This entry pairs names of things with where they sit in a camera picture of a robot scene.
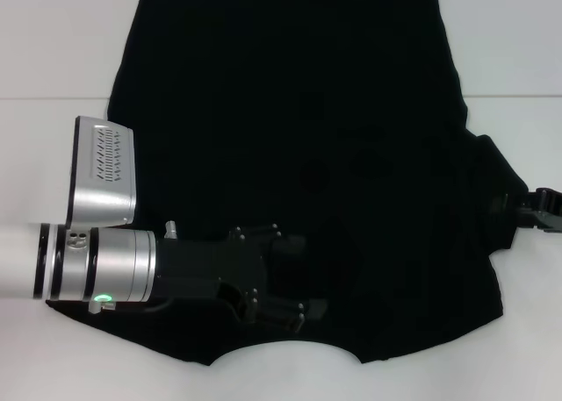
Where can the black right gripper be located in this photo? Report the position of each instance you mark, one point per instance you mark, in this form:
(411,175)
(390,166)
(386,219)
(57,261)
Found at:
(549,216)

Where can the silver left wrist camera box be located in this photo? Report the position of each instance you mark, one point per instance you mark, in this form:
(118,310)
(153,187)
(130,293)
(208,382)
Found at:
(103,177)

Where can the silver round connector stub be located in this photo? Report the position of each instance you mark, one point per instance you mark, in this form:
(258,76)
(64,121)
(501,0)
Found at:
(171,229)

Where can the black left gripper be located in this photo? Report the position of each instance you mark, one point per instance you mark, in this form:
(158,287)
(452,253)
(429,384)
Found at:
(197,265)

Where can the black t-shirt with FREE print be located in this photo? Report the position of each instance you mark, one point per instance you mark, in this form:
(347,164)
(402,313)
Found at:
(307,89)

